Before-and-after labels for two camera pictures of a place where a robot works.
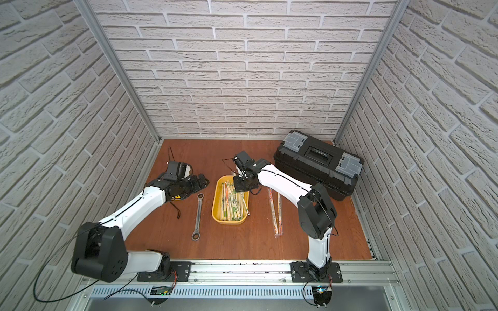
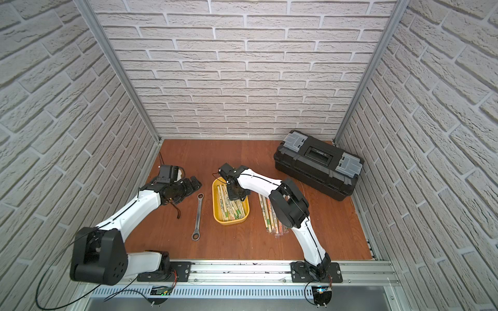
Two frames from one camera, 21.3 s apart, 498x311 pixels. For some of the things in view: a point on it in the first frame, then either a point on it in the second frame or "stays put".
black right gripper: [240, 187] to [233, 197]
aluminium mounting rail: [362, 280] stays put
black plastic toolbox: [311, 159] stays put
